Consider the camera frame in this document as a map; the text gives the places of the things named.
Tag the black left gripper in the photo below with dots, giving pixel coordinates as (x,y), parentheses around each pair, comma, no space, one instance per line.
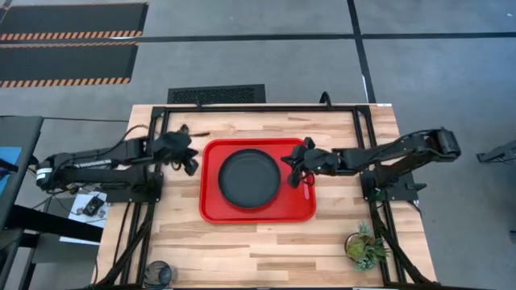
(161,150)

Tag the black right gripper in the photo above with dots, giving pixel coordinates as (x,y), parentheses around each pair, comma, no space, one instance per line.
(322,161)

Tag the black round plate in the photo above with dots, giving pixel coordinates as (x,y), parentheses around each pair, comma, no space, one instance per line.
(249,179)

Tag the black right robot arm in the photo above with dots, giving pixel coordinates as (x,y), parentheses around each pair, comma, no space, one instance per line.
(403,151)

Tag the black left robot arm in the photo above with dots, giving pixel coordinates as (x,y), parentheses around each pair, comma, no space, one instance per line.
(101,175)

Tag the red plastic tray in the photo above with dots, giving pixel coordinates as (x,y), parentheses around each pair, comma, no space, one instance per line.
(209,209)

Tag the black floor vent grille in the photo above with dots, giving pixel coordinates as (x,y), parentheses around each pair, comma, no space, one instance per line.
(216,94)

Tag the potted green succulent plant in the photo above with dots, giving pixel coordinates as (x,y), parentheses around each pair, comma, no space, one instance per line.
(364,247)

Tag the black handheld controller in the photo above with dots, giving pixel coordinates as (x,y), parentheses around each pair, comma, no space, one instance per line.
(93,205)

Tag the white paper sheet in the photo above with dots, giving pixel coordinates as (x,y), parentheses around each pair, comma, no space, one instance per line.
(78,235)

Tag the black mat with hazard stripes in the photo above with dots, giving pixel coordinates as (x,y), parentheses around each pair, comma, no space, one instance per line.
(64,62)
(72,18)

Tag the black neighbouring stand leg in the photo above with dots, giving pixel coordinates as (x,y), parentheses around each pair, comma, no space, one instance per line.
(498,153)

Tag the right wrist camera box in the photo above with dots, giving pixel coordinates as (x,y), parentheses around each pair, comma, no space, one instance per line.
(291,160)

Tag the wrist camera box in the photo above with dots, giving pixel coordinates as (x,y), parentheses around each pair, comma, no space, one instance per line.
(173,141)
(291,160)

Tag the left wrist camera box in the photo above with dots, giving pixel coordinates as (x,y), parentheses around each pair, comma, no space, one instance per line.
(173,141)

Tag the black aluminium table frame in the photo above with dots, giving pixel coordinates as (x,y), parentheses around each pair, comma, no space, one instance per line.
(262,108)

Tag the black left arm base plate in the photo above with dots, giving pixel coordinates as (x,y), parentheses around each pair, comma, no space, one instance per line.
(133,195)

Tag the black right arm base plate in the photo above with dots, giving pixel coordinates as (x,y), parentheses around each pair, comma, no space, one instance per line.
(397,191)

